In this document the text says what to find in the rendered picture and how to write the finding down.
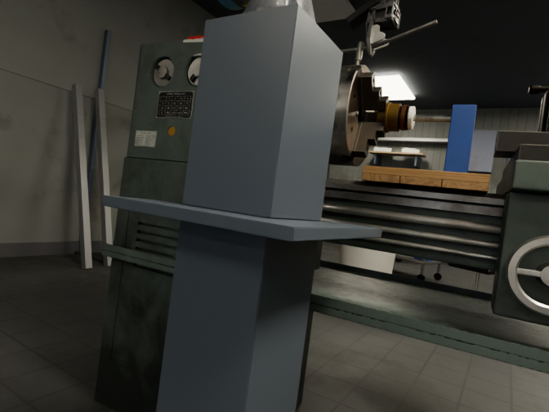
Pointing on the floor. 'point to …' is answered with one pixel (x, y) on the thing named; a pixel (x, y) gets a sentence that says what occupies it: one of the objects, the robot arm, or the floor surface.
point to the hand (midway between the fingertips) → (368, 52)
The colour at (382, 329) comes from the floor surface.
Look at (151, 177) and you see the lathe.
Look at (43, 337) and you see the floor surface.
